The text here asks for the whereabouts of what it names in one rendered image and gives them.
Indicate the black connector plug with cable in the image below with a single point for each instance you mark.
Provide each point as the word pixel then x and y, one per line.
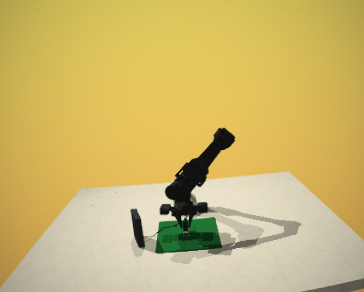
pixel 185 225

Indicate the green circuit board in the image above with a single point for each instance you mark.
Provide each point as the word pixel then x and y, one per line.
pixel 202 235

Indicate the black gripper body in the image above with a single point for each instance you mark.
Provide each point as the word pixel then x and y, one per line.
pixel 166 208

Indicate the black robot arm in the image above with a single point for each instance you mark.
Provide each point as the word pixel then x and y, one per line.
pixel 195 172

